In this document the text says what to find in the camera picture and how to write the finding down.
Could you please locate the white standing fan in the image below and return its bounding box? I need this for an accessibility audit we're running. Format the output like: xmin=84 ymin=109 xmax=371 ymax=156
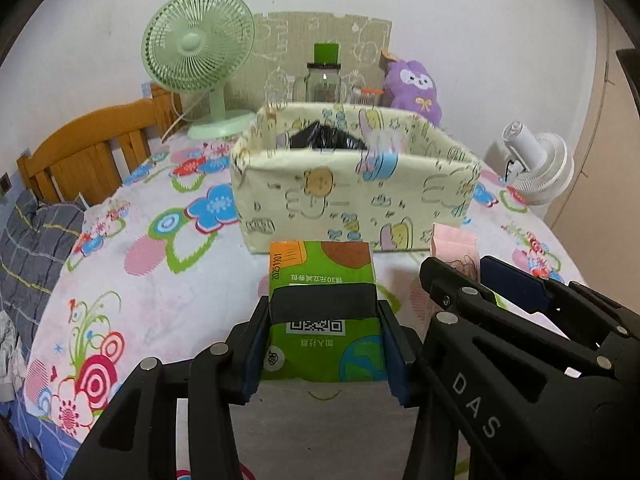
xmin=502 ymin=120 xmax=575 ymax=206

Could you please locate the glass mason jar mug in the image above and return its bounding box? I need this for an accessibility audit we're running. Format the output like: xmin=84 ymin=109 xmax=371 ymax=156
xmin=293 ymin=42 xmax=343 ymax=104

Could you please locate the black plastic bag item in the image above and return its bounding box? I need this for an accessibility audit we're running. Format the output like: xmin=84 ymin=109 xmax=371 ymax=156
xmin=288 ymin=122 xmax=367 ymax=151

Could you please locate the purple plush bunny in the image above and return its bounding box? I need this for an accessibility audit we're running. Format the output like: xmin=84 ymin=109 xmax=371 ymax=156
xmin=383 ymin=60 xmax=442 ymax=127

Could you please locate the yellow cartoon storage box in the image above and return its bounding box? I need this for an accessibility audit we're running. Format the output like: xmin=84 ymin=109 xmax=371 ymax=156
xmin=230 ymin=103 xmax=482 ymax=254

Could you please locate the green tissue pack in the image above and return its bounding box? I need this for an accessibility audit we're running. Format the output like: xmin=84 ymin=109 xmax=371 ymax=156
xmin=262 ymin=240 xmax=386 ymax=384

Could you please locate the green desk fan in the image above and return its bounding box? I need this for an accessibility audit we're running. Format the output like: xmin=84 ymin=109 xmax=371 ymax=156
xmin=141 ymin=0 xmax=255 ymax=140

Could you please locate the grey plaid bedding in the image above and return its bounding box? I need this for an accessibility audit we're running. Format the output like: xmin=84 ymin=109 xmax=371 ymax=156
xmin=0 ymin=188 xmax=87 ymax=401

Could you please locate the toothpick jar orange lid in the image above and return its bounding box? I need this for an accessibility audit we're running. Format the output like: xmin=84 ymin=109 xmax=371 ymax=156
xmin=349 ymin=86 xmax=384 ymax=106

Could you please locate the floral tablecloth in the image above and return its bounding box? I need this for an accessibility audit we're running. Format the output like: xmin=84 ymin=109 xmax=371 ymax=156
xmin=22 ymin=129 xmax=586 ymax=480

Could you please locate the wall power socket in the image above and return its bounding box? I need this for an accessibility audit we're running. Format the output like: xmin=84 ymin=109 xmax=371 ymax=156
xmin=0 ymin=174 xmax=12 ymax=196

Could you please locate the beige wooden door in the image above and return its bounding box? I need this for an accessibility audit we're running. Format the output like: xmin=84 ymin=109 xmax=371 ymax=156
xmin=544 ymin=0 xmax=639 ymax=311

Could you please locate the pink tissue pack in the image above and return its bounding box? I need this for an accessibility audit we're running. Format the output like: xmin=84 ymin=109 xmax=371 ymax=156
xmin=430 ymin=223 xmax=480 ymax=283

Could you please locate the cartoon printed cardboard board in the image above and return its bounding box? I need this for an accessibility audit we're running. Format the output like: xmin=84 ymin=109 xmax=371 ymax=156
xmin=224 ymin=12 xmax=393 ymax=110

